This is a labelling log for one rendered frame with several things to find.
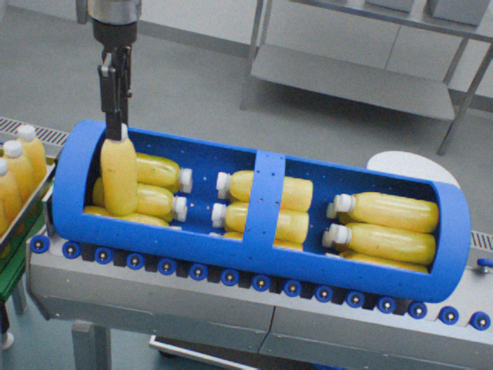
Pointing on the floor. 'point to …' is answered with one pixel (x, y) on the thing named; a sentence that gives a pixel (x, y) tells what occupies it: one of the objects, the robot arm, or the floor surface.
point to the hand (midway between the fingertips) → (117, 119)
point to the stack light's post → (19, 298)
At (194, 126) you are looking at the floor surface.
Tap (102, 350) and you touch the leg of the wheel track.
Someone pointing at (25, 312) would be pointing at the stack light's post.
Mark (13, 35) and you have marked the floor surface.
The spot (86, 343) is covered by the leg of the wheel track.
